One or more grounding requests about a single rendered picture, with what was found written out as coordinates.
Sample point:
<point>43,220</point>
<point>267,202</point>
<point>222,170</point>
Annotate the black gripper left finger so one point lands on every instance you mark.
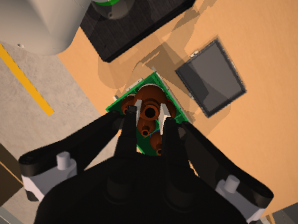
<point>47,166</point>

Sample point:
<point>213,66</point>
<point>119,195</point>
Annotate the green bottle crate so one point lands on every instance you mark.
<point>143,143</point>

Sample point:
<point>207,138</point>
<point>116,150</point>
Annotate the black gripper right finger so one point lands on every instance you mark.
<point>250,196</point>

